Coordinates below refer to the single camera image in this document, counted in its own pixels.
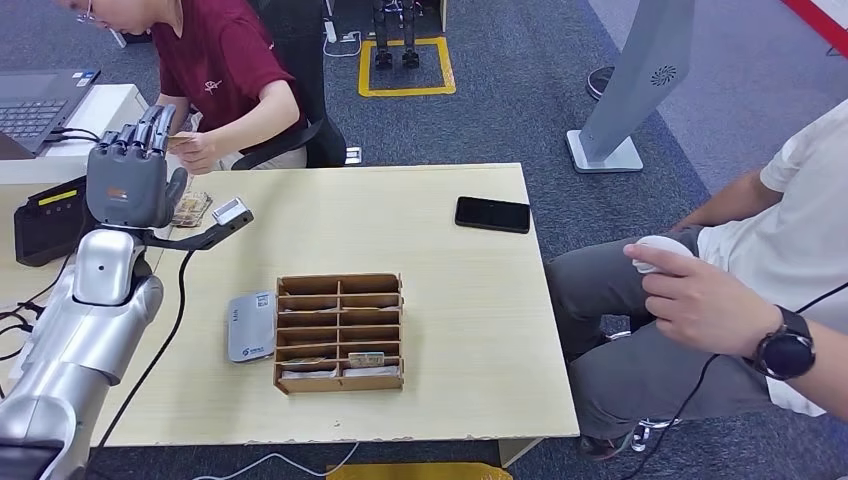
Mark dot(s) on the red white barrier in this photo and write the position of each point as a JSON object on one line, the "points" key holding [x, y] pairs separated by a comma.
{"points": [[818, 20]]}

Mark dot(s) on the black smartphone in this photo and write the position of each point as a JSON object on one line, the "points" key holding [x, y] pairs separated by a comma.
{"points": [[492, 214]]}

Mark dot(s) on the person's right forearm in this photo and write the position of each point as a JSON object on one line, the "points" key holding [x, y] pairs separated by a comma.
{"points": [[735, 202]]}

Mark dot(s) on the wooden card organizer box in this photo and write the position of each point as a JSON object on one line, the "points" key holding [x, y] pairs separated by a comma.
{"points": [[339, 385]]}

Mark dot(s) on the stack of hotel cards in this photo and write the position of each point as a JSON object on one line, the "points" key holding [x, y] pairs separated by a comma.
{"points": [[195, 208]]}

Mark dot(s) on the chrome chair base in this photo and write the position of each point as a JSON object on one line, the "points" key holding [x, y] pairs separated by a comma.
{"points": [[652, 434]]}

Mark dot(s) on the black robot legs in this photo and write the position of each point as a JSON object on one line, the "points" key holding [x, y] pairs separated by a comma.
{"points": [[382, 60]]}

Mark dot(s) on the black shoe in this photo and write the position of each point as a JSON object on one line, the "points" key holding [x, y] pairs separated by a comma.
{"points": [[598, 83]]}

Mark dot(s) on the grey laptop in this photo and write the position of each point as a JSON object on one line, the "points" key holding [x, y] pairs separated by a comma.
{"points": [[33, 112]]}

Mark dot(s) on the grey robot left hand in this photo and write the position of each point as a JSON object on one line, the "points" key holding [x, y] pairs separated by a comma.
{"points": [[126, 189]]}

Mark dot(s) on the white handheld controller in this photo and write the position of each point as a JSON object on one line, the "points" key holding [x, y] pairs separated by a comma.
{"points": [[662, 244]]}

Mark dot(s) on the grey kiosk stand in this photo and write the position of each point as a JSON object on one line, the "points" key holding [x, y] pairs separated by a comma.
{"points": [[636, 79]]}

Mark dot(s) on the white flat card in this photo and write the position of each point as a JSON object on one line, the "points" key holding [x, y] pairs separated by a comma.
{"points": [[371, 372], [308, 374]]}

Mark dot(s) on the small white power strip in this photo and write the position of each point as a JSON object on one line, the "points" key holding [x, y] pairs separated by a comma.
{"points": [[331, 32]]}

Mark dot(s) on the person's left hand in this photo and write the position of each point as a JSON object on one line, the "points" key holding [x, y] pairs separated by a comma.
{"points": [[199, 154], [709, 311]]}

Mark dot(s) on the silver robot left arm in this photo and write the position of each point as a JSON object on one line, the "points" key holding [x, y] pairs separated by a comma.
{"points": [[86, 331]]}

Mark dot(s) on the yellow object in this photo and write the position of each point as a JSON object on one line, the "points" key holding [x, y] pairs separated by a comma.
{"points": [[424, 473]]}

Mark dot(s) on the white card reader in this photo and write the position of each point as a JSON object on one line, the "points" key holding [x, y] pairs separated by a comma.
{"points": [[252, 328]]}

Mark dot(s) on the black terminal yellow label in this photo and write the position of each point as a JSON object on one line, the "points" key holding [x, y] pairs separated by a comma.
{"points": [[46, 232]]}

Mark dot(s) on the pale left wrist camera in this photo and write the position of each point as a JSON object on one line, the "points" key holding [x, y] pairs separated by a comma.
{"points": [[228, 212]]}

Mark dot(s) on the white laptop riser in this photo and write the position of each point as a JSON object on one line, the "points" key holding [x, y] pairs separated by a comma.
{"points": [[109, 106]]}

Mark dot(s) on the person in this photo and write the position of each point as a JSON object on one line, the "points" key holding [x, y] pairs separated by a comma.
{"points": [[218, 60], [662, 298]]}

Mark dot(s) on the dark sports shoe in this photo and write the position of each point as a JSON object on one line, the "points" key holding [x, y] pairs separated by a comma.
{"points": [[606, 448]]}

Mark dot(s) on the upright patterned card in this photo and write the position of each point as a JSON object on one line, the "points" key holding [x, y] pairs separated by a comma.
{"points": [[368, 360]]}

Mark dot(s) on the silver metal floor bracket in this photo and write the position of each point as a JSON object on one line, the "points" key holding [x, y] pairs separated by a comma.
{"points": [[354, 156]]}

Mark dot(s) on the black office chair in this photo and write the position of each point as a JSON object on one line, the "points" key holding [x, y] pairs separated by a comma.
{"points": [[311, 60]]}

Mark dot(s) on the person's left forearm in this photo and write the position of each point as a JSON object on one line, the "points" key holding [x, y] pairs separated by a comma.
{"points": [[258, 129], [828, 391]]}

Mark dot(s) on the yellow floor tape square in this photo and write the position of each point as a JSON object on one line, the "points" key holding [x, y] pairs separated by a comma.
{"points": [[407, 91]]}

